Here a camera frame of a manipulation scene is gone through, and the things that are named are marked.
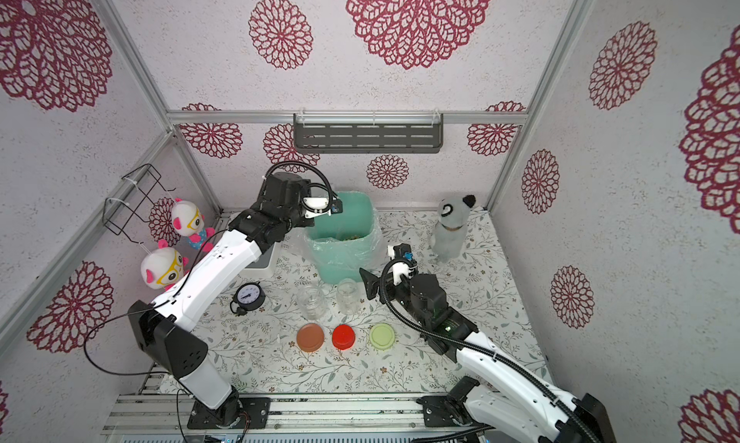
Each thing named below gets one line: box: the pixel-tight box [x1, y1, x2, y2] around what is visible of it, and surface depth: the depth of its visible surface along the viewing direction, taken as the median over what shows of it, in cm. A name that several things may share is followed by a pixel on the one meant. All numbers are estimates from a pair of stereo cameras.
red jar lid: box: [331, 323, 356, 350], surface depth 89 cm
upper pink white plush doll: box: [171, 197, 217, 253], surface depth 96 cm
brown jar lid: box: [296, 322, 324, 353], surface depth 88 cm
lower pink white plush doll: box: [140, 239, 189, 291], surface depth 82 cm
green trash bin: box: [304, 190, 379, 285], surface depth 84 cm
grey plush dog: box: [431, 194, 476, 264], surface depth 101 cm
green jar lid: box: [370, 322, 396, 350], surface depth 88 cm
